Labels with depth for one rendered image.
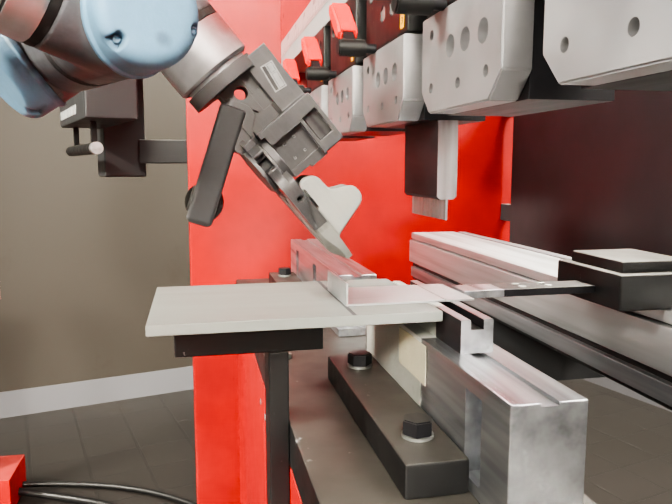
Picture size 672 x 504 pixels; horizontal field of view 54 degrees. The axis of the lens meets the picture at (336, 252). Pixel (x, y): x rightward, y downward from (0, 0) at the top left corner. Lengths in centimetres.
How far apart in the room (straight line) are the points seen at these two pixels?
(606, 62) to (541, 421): 25
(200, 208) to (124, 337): 276
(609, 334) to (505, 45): 47
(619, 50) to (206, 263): 126
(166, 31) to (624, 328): 58
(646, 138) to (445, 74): 73
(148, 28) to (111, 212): 284
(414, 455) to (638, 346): 33
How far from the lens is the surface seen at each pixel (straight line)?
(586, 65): 36
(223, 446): 163
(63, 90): 58
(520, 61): 45
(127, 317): 334
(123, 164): 205
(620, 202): 127
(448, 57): 53
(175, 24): 45
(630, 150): 125
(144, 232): 329
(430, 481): 54
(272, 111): 63
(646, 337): 78
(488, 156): 165
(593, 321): 86
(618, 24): 34
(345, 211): 63
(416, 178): 69
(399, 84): 64
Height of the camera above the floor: 113
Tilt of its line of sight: 7 degrees down
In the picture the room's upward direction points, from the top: straight up
